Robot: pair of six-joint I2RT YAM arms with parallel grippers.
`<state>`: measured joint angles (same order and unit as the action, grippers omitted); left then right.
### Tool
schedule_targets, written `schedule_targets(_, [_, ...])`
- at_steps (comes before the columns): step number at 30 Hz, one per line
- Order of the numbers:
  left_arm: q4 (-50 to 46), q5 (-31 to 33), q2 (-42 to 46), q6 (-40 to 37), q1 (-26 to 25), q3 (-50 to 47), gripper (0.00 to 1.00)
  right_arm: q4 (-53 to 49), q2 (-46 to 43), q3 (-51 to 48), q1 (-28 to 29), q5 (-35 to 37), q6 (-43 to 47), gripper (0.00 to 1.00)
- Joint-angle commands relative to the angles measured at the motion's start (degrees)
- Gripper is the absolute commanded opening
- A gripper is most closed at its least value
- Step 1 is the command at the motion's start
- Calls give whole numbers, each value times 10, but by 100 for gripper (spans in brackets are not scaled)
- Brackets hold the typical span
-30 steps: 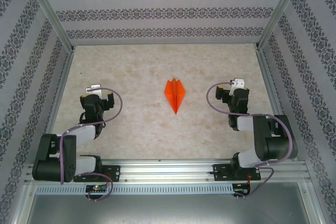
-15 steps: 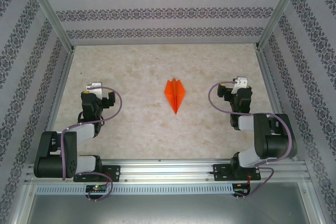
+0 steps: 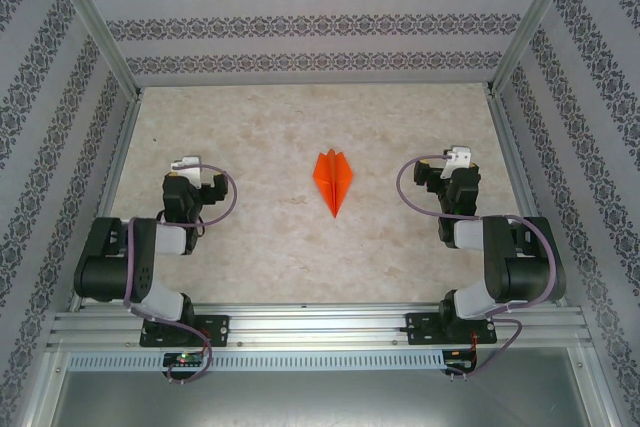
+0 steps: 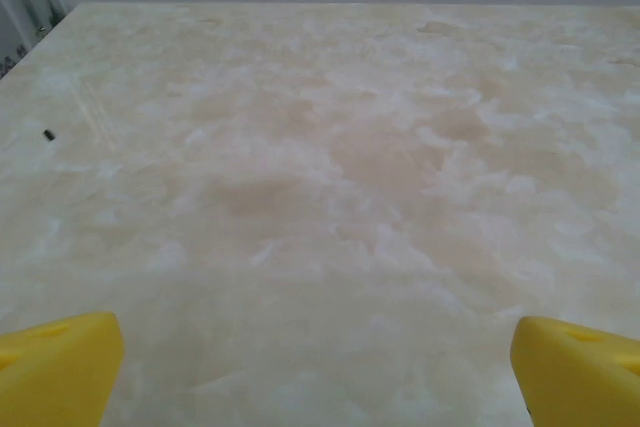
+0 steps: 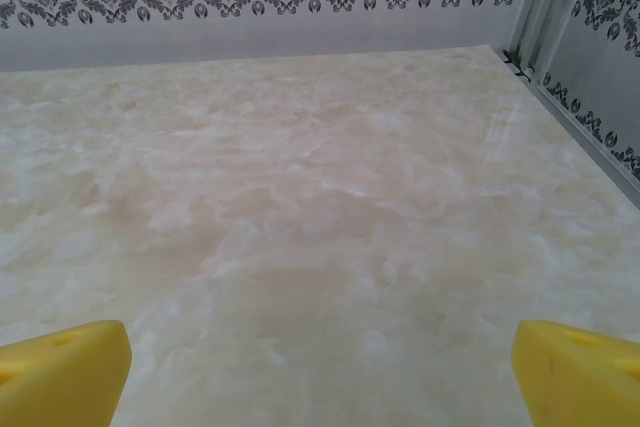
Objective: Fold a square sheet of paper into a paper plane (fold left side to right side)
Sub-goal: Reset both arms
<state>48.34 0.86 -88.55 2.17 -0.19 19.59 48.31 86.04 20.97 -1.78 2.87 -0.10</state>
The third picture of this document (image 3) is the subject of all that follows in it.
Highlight aluminium frame post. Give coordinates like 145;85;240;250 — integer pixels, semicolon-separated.
485;0;585;98
40;0;144;101

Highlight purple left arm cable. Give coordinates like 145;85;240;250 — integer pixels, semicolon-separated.
122;164;239;386

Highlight aluminium side floor rail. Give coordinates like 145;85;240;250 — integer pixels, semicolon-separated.
67;89;144;311
487;86;569;308

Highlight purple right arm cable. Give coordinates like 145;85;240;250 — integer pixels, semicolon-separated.
396;151;557;382

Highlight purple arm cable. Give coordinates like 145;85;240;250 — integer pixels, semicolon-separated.
396;151;557;382
122;164;239;386

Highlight slotted grey cable duct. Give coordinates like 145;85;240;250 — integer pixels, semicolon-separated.
67;349;446;372

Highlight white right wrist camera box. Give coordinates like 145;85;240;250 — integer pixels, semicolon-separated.
442;144;474;179

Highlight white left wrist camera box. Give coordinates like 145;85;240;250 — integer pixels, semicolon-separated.
169;155;204;191

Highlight orange square paper sheet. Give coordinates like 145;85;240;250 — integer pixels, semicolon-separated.
312;148;355;220

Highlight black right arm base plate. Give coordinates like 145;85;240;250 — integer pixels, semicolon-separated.
405;311;499;347

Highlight long aluminium mounting rail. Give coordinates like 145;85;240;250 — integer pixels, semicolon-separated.
47;302;594;348

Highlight small circuit board green light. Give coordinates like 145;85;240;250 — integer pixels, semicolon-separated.
163;352;205;368

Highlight small circuit board red wires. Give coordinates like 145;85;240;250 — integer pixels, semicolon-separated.
446;350;476;371

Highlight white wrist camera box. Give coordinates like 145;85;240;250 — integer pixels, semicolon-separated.
169;155;204;191
442;144;474;179

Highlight grey sheet metal tray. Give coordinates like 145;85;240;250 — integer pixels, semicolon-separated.
44;346;614;427

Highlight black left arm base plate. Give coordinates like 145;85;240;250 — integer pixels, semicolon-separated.
138;314;231;348

